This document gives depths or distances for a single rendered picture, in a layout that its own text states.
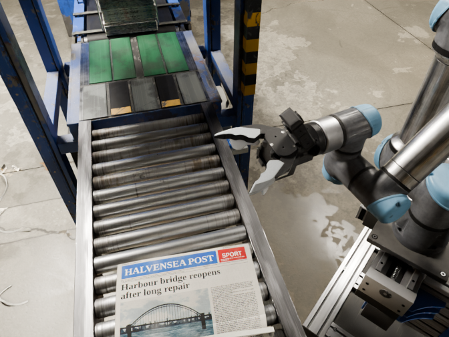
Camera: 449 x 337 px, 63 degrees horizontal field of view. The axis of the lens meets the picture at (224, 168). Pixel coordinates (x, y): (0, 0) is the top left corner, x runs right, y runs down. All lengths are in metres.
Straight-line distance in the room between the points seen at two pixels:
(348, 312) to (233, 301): 1.01
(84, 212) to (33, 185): 1.38
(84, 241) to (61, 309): 0.89
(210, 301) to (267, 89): 2.53
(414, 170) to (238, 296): 0.43
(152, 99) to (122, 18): 0.67
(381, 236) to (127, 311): 0.74
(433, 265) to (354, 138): 0.50
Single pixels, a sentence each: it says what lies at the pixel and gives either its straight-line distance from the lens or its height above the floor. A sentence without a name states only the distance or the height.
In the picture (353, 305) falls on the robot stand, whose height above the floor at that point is 0.21.
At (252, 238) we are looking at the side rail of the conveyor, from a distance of 1.10.
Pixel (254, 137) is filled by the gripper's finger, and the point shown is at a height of 1.25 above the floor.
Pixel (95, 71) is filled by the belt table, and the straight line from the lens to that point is 1.89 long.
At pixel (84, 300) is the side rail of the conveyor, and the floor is 0.80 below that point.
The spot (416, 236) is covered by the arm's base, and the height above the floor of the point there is 0.87.
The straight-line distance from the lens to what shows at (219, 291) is 0.76.
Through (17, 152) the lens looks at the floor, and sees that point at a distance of 2.88.
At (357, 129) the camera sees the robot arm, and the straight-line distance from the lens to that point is 0.80.
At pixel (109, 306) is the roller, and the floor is 0.80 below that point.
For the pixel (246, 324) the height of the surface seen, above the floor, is 1.03.
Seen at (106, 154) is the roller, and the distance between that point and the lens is 1.40.
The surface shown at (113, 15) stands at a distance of 2.17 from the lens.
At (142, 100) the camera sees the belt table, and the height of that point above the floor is 0.80.
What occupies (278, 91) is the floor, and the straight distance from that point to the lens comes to 3.12.
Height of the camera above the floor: 1.72
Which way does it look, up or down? 46 degrees down
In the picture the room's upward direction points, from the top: straight up
